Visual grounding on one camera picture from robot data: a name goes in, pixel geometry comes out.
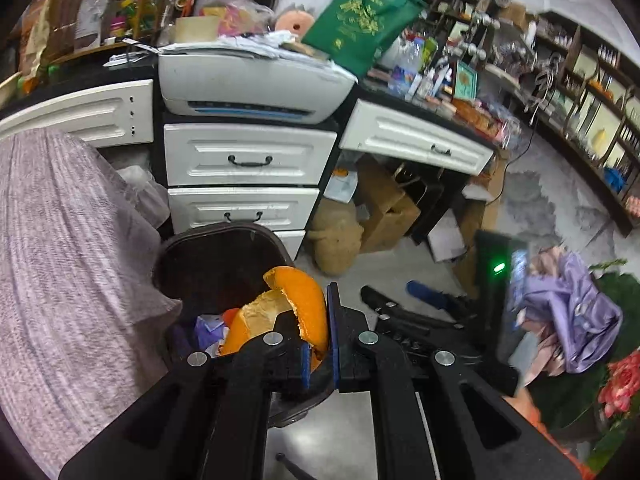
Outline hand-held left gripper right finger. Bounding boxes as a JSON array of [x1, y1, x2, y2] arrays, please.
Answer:
[[326, 282, 583, 480]]

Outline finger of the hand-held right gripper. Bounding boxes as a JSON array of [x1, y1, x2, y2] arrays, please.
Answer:
[[406, 281, 478, 320], [361, 285, 436, 328]]

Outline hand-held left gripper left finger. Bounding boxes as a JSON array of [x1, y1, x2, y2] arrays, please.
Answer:
[[59, 310, 313, 480]]

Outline orange peel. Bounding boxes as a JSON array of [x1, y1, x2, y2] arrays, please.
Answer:
[[220, 266, 330, 371]]

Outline dark brown trash bin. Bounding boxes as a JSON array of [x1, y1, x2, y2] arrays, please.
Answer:
[[151, 221, 333, 428]]

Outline purple packet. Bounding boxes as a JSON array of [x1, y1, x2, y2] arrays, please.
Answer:
[[195, 314, 231, 356]]

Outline burlap sack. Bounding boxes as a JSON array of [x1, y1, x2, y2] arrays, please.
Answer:
[[306, 197, 365, 276]]

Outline purple cloth bag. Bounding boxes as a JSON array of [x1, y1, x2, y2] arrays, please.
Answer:
[[520, 250, 623, 373]]

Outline cardboard box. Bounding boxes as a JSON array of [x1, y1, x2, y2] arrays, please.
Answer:
[[355, 157, 421, 253]]

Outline red flowers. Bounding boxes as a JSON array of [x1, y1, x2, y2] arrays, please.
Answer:
[[597, 350, 640, 418]]

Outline purple grey tablecloth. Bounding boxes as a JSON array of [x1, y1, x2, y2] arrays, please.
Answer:
[[0, 127, 183, 480]]

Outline translucent white plastic bag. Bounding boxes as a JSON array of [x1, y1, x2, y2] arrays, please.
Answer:
[[117, 165, 171, 228]]

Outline white printer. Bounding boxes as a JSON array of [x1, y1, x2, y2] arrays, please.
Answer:
[[157, 42, 358, 125]]

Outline green tote bag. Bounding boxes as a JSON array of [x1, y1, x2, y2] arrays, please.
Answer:
[[300, 0, 428, 77]]

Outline stack of papers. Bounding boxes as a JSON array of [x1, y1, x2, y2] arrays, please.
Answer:
[[102, 30, 331, 68]]

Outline white drawer with black handle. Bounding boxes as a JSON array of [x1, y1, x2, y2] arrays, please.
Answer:
[[167, 187, 320, 235], [164, 124, 338, 188]]

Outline dark wooden wall shelf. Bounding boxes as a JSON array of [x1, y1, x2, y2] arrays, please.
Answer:
[[525, 10, 640, 236]]

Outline pink foam ring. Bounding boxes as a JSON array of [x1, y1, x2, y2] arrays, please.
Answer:
[[275, 10, 314, 36]]

